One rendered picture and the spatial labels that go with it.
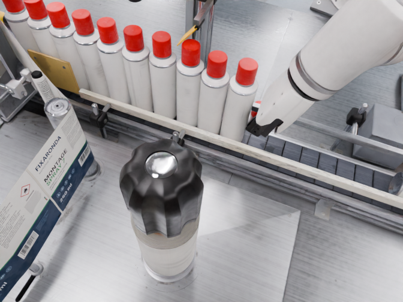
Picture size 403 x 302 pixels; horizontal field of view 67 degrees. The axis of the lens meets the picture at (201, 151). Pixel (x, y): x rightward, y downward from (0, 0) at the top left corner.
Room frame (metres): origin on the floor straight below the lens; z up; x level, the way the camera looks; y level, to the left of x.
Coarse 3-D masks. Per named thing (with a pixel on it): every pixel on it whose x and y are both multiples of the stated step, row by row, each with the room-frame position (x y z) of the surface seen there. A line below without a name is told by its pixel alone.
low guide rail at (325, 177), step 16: (80, 96) 0.45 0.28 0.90; (96, 96) 0.44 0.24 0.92; (128, 112) 0.42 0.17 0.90; (144, 112) 0.42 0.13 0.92; (176, 128) 0.39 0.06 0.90; (192, 128) 0.39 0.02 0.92; (224, 144) 0.36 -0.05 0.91; (240, 144) 0.36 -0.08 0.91; (272, 160) 0.34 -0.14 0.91; (288, 160) 0.34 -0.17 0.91; (320, 176) 0.31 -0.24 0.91; (336, 176) 0.31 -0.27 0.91; (368, 192) 0.29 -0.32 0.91; (384, 192) 0.29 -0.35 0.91; (400, 208) 0.27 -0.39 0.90
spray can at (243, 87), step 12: (240, 60) 0.41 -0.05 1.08; (252, 60) 0.41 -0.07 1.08; (240, 72) 0.39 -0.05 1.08; (252, 72) 0.39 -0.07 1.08; (240, 84) 0.39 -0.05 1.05; (252, 84) 0.39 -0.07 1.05; (228, 96) 0.39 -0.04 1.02; (240, 96) 0.38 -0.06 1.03; (252, 96) 0.38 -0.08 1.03; (228, 108) 0.39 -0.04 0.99; (240, 108) 0.38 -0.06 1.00; (228, 120) 0.38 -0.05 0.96; (240, 120) 0.38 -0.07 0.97; (228, 132) 0.38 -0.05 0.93; (240, 132) 0.38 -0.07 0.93
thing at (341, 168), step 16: (112, 112) 0.44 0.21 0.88; (160, 128) 0.40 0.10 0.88; (208, 144) 0.38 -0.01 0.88; (256, 144) 0.39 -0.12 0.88; (272, 144) 0.40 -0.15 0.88; (288, 144) 0.40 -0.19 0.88; (256, 160) 0.35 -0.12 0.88; (304, 160) 0.36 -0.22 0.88; (320, 160) 0.37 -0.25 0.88; (336, 160) 0.37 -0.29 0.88; (304, 176) 0.32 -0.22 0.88; (352, 176) 0.34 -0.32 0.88; (368, 176) 0.34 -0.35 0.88; (384, 176) 0.35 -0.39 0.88; (352, 192) 0.30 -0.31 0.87; (384, 208) 0.27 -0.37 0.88
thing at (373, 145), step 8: (256, 104) 0.43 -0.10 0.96; (296, 120) 0.40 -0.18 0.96; (304, 120) 0.40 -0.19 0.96; (312, 128) 0.39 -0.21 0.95; (320, 128) 0.39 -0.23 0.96; (328, 128) 0.39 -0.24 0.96; (336, 136) 0.38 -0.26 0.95; (344, 136) 0.38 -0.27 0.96; (352, 136) 0.38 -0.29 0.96; (360, 136) 0.38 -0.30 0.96; (360, 144) 0.37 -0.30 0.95; (368, 144) 0.36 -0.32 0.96; (376, 144) 0.36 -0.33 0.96; (384, 144) 0.36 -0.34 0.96; (384, 152) 0.35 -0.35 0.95; (392, 152) 0.35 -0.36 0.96; (400, 152) 0.35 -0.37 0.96
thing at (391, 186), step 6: (396, 174) 0.34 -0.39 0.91; (402, 174) 0.32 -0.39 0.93; (396, 180) 0.33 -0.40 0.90; (402, 180) 0.32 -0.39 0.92; (390, 186) 0.32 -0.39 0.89; (396, 186) 0.31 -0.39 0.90; (402, 186) 0.30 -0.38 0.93; (390, 192) 0.30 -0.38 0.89; (396, 192) 0.29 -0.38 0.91; (402, 192) 0.29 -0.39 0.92
